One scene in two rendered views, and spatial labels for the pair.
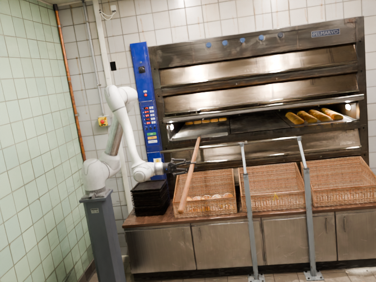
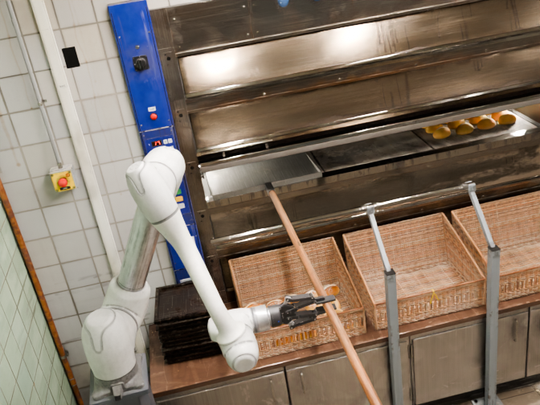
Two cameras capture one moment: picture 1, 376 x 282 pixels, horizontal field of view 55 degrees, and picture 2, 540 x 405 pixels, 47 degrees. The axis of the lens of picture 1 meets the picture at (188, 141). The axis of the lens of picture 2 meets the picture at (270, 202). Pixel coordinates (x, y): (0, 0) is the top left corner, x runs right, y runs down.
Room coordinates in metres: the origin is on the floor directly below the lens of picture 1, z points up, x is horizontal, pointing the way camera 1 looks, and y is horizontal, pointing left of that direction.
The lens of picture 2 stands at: (0.76, 0.56, 2.50)
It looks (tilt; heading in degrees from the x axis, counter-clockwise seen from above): 27 degrees down; 346
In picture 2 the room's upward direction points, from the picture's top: 9 degrees counter-clockwise
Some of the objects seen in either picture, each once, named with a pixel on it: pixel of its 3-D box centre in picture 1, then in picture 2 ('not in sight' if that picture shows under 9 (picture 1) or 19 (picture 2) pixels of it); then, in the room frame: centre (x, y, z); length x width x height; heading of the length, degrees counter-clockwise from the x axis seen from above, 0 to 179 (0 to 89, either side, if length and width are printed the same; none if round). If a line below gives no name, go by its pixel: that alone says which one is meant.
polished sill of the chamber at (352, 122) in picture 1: (261, 132); (382, 165); (3.39, -0.71, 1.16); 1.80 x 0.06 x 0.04; 83
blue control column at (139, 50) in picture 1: (169, 135); (170, 158); (4.43, 0.22, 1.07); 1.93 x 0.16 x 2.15; 173
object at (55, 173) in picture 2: (103, 121); (63, 178); (3.52, 0.79, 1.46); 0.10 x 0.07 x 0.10; 83
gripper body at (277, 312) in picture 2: (169, 167); (281, 313); (2.47, 0.15, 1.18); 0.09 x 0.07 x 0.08; 83
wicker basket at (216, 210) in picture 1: (205, 192); (294, 295); (3.18, -0.10, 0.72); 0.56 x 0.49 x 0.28; 83
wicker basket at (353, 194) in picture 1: (338, 180); (522, 243); (3.03, -1.28, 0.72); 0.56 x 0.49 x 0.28; 83
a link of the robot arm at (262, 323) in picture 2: (159, 168); (261, 318); (2.48, 0.22, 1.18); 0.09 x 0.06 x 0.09; 173
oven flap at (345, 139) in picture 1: (262, 147); (385, 192); (3.37, -0.70, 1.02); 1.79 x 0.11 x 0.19; 83
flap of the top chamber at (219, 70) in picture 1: (254, 65); (375, 40); (3.37, -0.70, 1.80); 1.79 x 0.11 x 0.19; 83
